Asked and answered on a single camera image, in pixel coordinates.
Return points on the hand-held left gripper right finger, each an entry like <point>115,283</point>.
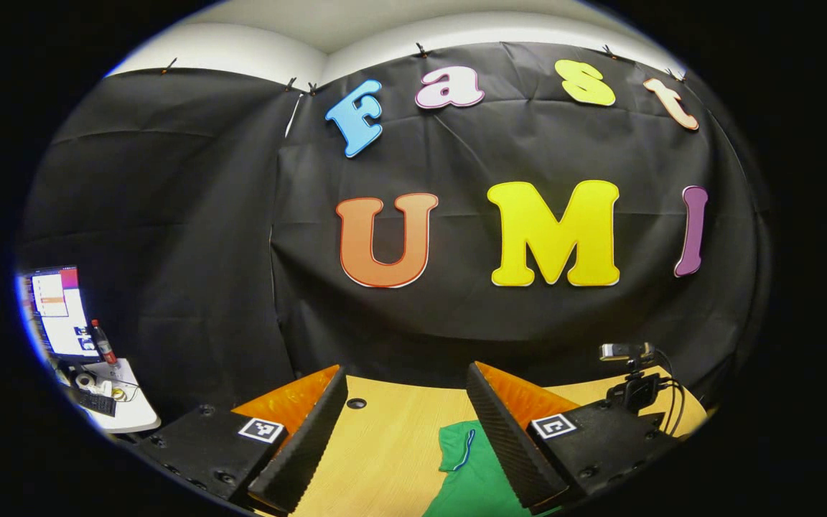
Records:
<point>503,438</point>

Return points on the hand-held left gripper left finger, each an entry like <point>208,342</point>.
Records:
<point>309,445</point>

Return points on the green T-shirt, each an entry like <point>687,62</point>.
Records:
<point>471,481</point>

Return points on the grey webcam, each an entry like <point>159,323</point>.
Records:
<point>622,351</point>

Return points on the white side desk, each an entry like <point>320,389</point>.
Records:
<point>137,416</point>

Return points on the black keyboard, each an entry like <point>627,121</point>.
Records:
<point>94,403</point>

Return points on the red bottle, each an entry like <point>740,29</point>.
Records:
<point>105,348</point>

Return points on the white tape roll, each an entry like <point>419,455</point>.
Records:
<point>82,377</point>

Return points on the black backdrop cloth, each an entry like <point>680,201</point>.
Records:
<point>191,237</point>

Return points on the computer monitor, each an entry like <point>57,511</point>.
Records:
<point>62,316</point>

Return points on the row of black cloth clips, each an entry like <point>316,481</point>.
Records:
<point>421,50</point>

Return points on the black camera stand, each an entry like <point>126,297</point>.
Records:
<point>632,391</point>

